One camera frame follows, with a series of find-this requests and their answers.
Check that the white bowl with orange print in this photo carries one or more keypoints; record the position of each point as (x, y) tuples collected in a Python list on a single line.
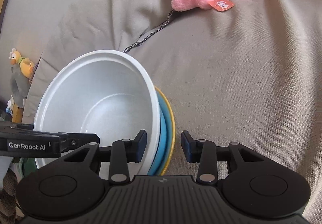
[(107, 93)]

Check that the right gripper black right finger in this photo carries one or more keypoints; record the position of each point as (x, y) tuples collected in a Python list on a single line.
[(204, 153)]

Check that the grey sofa cushion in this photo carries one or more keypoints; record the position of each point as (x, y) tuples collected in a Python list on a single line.
[(90, 25)]

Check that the grey sofa cover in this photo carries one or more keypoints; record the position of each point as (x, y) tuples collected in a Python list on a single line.
[(251, 74)]

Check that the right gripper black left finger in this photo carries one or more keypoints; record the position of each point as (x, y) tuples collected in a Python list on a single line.
[(123, 152)]

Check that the blue bowl white inside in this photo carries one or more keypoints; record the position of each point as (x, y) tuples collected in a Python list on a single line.
[(162, 142)]

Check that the yellow duck plush toy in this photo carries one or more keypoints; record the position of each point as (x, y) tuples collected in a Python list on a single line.
[(22, 69)]

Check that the orange paper hang tag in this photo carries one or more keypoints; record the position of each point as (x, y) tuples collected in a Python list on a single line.
[(221, 5)]

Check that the yellow rimmed white plate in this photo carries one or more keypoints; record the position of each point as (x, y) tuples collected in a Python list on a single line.
[(170, 133)]

